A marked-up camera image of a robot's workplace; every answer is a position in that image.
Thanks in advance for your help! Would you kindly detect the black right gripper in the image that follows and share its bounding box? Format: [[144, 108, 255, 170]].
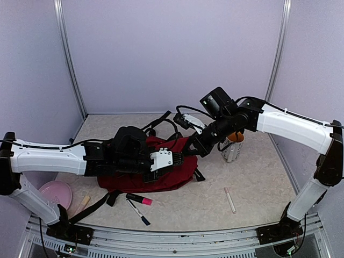
[[182, 112, 235, 157]]

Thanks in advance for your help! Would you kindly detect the pink black highlighter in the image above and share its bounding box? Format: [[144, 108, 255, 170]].
[[126, 193, 153, 206]]

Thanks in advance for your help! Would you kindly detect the dark red student backpack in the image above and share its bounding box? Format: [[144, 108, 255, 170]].
[[83, 111, 205, 213]]

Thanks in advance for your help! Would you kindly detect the pink capped pen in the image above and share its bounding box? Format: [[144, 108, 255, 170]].
[[224, 187, 237, 214]]

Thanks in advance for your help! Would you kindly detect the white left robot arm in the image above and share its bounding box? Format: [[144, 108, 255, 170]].
[[1, 126, 174, 239]]

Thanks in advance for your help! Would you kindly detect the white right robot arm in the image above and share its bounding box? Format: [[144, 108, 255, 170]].
[[188, 87, 343, 239]]

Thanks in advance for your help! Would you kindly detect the white floral mug orange inside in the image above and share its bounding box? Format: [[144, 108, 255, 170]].
[[219, 132, 245, 163]]

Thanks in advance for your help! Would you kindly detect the blue capped white marker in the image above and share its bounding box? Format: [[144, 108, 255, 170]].
[[126, 199, 150, 226]]

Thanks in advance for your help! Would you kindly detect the yellow capped clear tube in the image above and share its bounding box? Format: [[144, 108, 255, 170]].
[[73, 196, 91, 217]]

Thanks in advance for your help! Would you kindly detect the pink plastic plate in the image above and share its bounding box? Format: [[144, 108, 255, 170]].
[[39, 180, 73, 210]]

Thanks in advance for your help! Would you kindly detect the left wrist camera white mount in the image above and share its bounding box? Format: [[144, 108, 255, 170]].
[[149, 148, 184, 171]]

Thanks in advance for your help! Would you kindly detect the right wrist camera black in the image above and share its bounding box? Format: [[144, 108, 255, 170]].
[[173, 113, 206, 134]]

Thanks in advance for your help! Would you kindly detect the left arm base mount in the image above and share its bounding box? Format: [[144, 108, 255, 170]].
[[46, 204, 94, 246]]

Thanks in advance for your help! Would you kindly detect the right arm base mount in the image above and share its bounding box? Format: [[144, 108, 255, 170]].
[[256, 202, 304, 245]]

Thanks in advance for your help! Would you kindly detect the aluminium front frame rail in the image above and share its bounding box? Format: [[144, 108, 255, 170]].
[[18, 213, 331, 258]]

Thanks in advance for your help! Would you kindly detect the aluminium corner post right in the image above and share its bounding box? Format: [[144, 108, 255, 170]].
[[265, 0, 292, 101]]

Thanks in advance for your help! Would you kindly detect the aluminium corner post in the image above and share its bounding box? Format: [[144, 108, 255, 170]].
[[265, 0, 292, 101], [53, 0, 88, 121]]

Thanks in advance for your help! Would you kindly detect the aluminium corner post left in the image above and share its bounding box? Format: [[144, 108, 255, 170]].
[[53, 0, 88, 121]]

